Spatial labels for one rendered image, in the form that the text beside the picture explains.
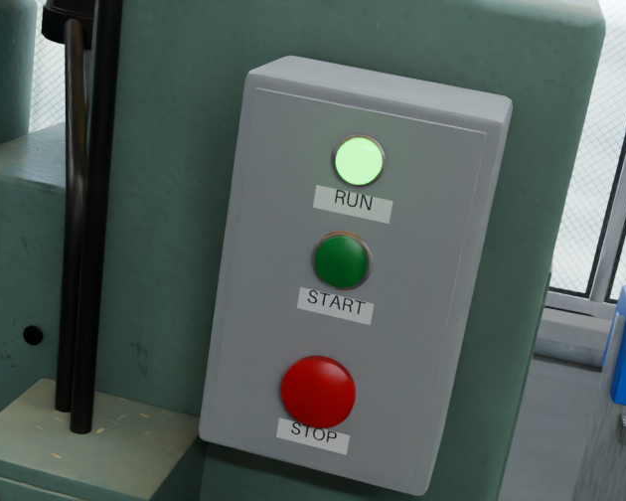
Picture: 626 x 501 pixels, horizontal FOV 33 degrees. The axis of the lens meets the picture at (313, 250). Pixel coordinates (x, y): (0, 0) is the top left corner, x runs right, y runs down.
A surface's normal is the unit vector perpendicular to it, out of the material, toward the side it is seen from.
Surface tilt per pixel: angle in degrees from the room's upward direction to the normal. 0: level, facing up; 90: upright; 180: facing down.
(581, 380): 90
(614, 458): 82
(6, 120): 90
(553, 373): 90
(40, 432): 0
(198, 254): 90
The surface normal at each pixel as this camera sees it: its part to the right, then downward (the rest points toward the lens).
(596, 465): -0.21, 0.14
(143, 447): 0.15, -0.94
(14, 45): 0.94, 0.23
